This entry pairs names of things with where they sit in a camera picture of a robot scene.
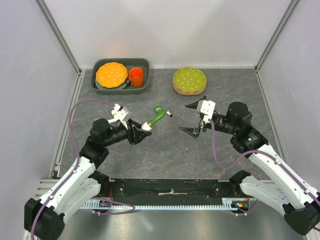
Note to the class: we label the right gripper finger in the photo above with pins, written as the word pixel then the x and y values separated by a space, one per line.
pixel 194 105
pixel 192 131

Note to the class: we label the grey plastic dish tub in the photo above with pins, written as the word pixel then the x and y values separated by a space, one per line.
pixel 128 63

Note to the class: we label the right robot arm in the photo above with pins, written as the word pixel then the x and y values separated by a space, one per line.
pixel 296 200

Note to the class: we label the grey slotted cable duct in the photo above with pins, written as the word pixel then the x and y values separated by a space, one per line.
pixel 103 205

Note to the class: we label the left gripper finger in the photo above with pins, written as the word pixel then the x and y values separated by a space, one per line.
pixel 135 126
pixel 140 135

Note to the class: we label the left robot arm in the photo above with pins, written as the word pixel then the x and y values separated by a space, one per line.
pixel 45 218

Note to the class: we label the green plastic water faucet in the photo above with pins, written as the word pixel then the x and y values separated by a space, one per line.
pixel 160 112

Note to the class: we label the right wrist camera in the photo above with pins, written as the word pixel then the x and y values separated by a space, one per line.
pixel 206 107

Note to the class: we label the pink plate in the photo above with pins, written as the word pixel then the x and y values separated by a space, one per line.
pixel 203 88

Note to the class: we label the white pvc pipe assembly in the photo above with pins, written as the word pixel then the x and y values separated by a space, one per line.
pixel 116 108

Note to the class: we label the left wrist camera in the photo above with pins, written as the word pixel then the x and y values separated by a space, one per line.
pixel 123 116

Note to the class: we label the teal plate under orange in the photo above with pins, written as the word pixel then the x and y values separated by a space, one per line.
pixel 120 87

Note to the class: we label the green dotted plate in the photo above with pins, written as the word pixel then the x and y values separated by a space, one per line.
pixel 189 80

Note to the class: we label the orange mug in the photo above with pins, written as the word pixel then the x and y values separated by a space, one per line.
pixel 135 77

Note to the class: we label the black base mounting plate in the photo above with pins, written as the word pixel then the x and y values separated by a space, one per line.
pixel 170 192

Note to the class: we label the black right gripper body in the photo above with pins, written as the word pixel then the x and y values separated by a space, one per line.
pixel 204 125

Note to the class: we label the white pvc elbow fitting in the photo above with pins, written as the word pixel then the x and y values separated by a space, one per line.
pixel 146 126

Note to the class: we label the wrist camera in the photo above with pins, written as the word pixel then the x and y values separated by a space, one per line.
pixel 123 116
pixel 206 107

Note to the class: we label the orange dotted plate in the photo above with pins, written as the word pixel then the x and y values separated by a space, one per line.
pixel 111 75

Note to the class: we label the tan bottom plate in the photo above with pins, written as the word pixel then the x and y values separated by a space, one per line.
pixel 190 94

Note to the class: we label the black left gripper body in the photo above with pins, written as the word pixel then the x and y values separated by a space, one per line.
pixel 131 135

